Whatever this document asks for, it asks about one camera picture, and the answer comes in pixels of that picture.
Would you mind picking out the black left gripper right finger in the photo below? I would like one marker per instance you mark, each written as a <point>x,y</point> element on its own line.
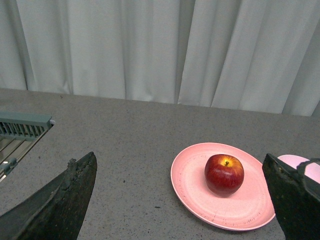
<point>295,197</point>

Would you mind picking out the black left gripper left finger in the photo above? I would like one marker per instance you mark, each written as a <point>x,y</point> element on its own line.
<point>57,210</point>

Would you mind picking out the pink bowl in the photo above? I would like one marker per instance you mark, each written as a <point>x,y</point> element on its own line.
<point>312,170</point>

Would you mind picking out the red apple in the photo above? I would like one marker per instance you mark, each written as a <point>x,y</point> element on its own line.
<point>224,174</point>

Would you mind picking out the pink plate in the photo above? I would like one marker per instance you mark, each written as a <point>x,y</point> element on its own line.
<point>247,209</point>

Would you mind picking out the grey metal rack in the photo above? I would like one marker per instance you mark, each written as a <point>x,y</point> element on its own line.
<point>19,132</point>

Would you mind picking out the white curtain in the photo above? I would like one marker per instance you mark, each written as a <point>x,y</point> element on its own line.
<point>254,55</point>

